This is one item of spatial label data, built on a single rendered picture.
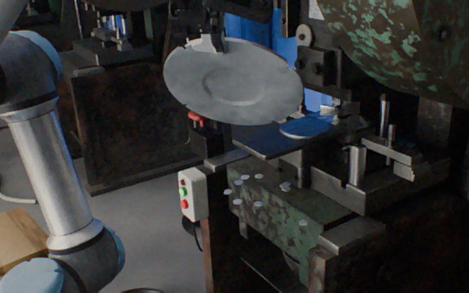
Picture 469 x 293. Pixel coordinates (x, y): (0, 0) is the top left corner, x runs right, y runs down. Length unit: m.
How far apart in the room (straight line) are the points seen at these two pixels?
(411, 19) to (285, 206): 0.64
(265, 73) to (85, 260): 0.51
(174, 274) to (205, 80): 1.16
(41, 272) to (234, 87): 0.51
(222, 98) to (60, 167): 0.36
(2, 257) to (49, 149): 0.82
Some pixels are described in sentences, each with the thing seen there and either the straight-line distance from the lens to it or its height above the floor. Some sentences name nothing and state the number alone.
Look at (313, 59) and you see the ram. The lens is 1.18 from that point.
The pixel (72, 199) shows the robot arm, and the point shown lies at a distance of 1.02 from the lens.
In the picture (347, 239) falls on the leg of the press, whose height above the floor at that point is 0.64.
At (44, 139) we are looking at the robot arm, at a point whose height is 0.90.
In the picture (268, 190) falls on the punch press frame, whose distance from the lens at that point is 1.24.
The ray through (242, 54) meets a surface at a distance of 0.94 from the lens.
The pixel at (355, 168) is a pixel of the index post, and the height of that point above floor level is 0.75.
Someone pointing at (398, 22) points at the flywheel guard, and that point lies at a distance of 0.70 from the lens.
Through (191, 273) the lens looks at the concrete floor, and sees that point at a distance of 2.05.
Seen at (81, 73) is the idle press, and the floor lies 0.63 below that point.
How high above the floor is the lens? 1.24
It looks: 24 degrees down
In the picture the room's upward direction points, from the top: 3 degrees counter-clockwise
